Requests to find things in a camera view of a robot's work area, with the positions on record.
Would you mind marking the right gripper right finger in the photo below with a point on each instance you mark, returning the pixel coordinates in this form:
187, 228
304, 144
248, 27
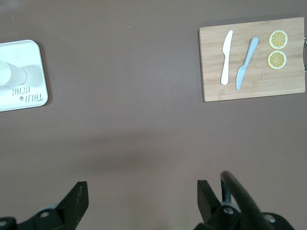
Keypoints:
207, 201

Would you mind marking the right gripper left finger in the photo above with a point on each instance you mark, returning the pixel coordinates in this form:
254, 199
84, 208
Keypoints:
72, 203

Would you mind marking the white plastic cup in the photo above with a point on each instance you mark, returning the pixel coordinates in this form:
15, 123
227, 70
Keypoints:
14, 74

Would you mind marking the brown leather table cover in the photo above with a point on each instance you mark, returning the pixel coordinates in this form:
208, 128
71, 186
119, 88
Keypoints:
134, 95

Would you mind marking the bamboo cutting board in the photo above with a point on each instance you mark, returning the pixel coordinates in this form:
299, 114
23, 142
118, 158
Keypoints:
259, 81

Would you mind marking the grey plastic knife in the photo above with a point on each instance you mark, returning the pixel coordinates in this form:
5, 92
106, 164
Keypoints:
248, 57

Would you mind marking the white plastic knife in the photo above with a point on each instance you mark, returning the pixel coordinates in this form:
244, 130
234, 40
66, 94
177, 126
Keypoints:
226, 52

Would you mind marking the yellow lemon slice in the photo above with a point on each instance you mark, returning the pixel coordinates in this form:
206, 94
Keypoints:
278, 39
277, 60

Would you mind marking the white bear print tray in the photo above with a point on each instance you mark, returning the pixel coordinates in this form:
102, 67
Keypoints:
24, 50

